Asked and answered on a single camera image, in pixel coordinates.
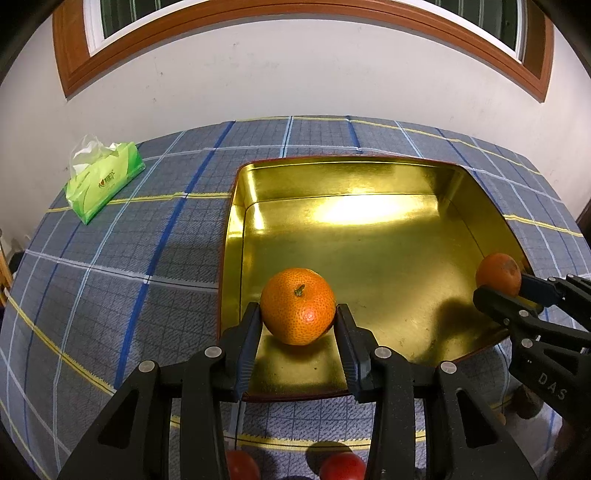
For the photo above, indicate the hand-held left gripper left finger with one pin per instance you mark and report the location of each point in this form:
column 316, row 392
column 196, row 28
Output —
column 251, row 339

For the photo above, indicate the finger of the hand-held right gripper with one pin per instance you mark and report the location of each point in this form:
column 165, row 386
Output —
column 503, row 307
column 538, row 290

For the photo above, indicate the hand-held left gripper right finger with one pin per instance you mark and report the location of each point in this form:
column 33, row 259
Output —
column 345, row 339

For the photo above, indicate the brown round fruit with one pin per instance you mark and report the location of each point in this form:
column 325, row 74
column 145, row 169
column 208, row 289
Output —
column 527, row 402

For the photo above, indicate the orange with dark blotch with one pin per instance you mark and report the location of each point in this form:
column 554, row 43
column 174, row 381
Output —
column 496, row 272

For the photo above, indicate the large orange with stem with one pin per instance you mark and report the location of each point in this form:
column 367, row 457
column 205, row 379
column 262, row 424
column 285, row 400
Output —
column 298, row 309

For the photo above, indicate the red tin box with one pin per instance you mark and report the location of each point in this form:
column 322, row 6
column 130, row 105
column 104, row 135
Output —
column 369, row 258

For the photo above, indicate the red tomato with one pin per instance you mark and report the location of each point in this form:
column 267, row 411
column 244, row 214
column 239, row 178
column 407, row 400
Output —
column 341, row 467
column 242, row 467

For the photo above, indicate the blue plaid tablecloth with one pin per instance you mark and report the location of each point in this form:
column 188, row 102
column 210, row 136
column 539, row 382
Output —
column 115, row 277

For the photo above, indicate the green tissue pack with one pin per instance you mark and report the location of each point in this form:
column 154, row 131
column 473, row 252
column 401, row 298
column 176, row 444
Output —
column 106, row 184

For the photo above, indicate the wooden chair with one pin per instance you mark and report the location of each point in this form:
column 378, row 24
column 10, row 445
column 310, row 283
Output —
column 3, row 277

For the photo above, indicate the brown wooden window frame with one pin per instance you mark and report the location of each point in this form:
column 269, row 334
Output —
column 69, row 55

